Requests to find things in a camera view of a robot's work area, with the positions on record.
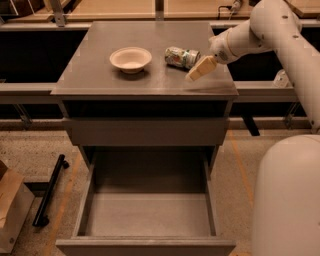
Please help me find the grey drawer cabinet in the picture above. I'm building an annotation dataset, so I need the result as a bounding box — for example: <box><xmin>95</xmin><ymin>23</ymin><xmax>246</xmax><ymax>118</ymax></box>
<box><xmin>52</xmin><ymin>21</ymin><xmax>238</xmax><ymax>164</ymax></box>

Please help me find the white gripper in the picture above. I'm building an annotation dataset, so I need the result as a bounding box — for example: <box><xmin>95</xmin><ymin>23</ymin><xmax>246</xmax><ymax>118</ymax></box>
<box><xmin>185</xmin><ymin>29</ymin><xmax>239</xmax><ymax>81</ymax></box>

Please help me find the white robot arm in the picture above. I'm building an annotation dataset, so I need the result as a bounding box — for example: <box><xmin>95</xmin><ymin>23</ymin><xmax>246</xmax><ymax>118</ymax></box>
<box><xmin>186</xmin><ymin>0</ymin><xmax>320</xmax><ymax>256</ymax></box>

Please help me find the white paper bowl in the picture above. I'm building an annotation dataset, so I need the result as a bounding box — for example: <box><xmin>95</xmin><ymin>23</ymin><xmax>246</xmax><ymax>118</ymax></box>
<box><xmin>109</xmin><ymin>47</ymin><xmax>152</xmax><ymax>74</ymax></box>

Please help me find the black metal bar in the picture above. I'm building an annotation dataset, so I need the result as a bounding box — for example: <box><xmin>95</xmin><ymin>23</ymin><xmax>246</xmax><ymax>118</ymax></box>
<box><xmin>32</xmin><ymin>154</ymin><xmax>69</xmax><ymax>227</ymax></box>

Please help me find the clear sanitizer bottle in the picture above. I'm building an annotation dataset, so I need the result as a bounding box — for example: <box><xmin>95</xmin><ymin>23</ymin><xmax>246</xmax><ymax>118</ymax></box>
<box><xmin>273</xmin><ymin>69</ymin><xmax>290</xmax><ymax>88</ymax></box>

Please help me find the closed grey top drawer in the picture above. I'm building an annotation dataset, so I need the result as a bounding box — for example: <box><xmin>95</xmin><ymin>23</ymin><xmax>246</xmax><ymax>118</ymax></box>
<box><xmin>62</xmin><ymin>118</ymin><xmax>228</xmax><ymax>147</ymax></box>

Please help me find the open grey middle drawer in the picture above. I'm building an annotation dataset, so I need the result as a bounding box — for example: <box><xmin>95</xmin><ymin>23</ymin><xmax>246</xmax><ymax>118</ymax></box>
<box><xmin>56</xmin><ymin>148</ymin><xmax>236</xmax><ymax>256</ymax></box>

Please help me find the green white 7up can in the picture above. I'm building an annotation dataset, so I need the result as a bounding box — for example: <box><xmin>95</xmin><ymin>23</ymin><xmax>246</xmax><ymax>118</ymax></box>
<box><xmin>165</xmin><ymin>46</ymin><xmax>201</xmax><ymax>69</ymax></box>

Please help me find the black cable with plug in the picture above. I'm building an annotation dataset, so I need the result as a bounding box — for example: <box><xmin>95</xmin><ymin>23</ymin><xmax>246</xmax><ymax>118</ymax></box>
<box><xmin>217</xmin><ymin>0</ymin><xmax>243</xmax><ymax>20</ymax></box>

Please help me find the brown cardboard box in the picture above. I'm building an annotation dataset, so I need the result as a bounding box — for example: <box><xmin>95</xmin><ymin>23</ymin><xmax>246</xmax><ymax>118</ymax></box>
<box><xmin>0</xmin><ymin>161</ymin><xmax>34</xmax><ymax>253</ymax></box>

